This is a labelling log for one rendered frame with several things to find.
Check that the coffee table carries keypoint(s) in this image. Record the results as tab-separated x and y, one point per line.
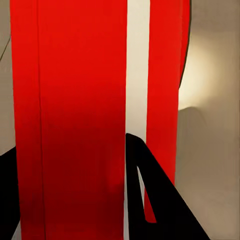
207	171

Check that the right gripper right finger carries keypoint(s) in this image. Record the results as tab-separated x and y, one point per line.
174	219

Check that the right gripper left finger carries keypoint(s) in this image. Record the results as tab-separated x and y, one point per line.
9	199

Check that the radio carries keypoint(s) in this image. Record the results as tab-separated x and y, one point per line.
85	74

